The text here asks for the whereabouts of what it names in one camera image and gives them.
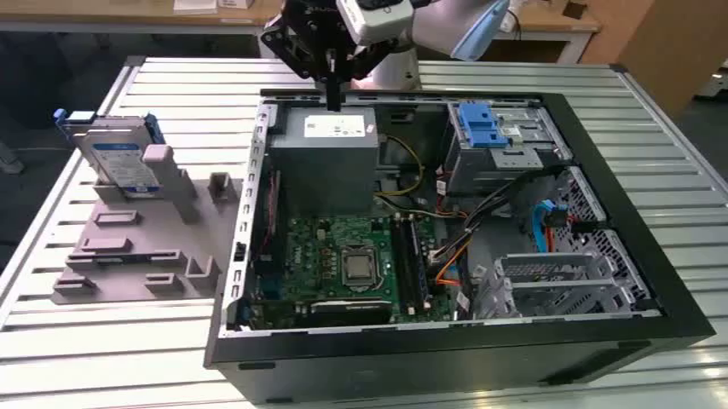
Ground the grey power supply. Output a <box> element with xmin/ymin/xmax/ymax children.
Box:
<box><xmin>266</xmin><ymin>106</ymin><xmax>381</xmax><ymax>218</ymax></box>

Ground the blue drive latch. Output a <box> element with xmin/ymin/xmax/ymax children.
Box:
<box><xmin>459</xmin><ymin>102</ymin><xmax>511</xmax><ymax>149</ymax></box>

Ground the wooden desk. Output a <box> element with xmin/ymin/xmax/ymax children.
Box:
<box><xmin>0</xmin><ymin>0</ymin><xmax>604</xmax><ymax>65</ymax></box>

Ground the metal optical drive cage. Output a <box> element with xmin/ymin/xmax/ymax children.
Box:
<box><xmin>443</xmin><ymin>101</ymin><xmax>573</xmax><ymax>197</ymax></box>

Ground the white paper box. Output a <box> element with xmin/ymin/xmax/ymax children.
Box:
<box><xmin>173</xmin><ymin>0</ymin><xmax>220</xmax><ymax>16</ymax></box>

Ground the black power wire connector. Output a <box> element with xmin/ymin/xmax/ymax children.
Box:
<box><xmin>568</xmin><ymin>216</ymin><xmax>614</xmax><ymax>234</ymax></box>

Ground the black PC case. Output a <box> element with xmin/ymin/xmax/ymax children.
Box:
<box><xmin>203</xmin><ymin>87</ymin><xmax>716</xmax><ymax>405</ymax></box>

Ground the orange wire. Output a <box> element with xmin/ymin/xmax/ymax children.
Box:
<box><xmin>435</xmin><ymin>251</ymin><xmax>473</xmax><ymax>286</ymax></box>

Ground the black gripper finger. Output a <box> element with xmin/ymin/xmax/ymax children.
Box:
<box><xmin>260</xmin><ymin>19</ymin><xmax>337</xmax><ymax>112</ymax></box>
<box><xmin>336</xmin><ymin>37</ymin><xmax>401</xmax><ymax>112</ymax></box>

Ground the black graphics card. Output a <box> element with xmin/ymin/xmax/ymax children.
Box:
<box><xmin>296</xmin><ymin>297</ymin><xmax>394</xmax><ymax>328</ymax></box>

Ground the black wire bundle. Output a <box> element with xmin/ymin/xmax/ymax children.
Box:
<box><xmin>435</xmin><ymin>164</ymin><xmax>576</xmax><ymax>256</ymax></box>

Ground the green motherboard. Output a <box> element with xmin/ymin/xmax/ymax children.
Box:
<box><xmin>244</xmin><ymin>215</ymin><xmax>463</xmax><ymax>329</ymax></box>

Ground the brown wooden cabinet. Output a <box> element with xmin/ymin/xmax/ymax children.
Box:
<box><xmin>579</xmin><ymin>0</ymin><xmax>728</xmax><ymax>124</ymax></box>

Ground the grey parts rack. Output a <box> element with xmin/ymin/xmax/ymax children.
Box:
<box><xmin>50</xmin><ymin>144</ymin><xmax>246</xmax><ymax>306</ymax></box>

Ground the hard disk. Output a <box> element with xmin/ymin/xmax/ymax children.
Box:
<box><xmin>54</xmin><ymin>109</ymin><xmax>167</xmax><ymax>198</ymax></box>

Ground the silver CPU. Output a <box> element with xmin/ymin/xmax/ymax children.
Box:
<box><xmin>341</xmin><ymin>251</ymin><xmax>380</xmax><ymax>285</ymax></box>

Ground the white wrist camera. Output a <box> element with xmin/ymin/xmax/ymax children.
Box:
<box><xmin>334</xmin><ymin>0</ymin><xmax>417</xmax><ymax>45</ymax></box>

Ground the grey furniture foot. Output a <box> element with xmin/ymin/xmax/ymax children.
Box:
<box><xmin>0</xmin><ymin>140</ymin><xmax>26</xmax><ymax>175</ymax></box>

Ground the blue data wire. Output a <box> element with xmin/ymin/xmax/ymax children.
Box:
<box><xmin>532</xmin><ymin>202</ymin><xmax>571</xmax><ymax>256</ymax></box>

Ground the yellow wire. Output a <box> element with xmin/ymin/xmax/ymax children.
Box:
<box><xmin>372</xmin><ymin>135</ymin><xmax>427</xmax><ymax>198</ymax></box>

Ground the black RAM slot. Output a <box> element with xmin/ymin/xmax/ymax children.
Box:
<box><xmin>392</xmin><ymin>215</ymin><xmax>420</xmax><ymax>314</ymax></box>

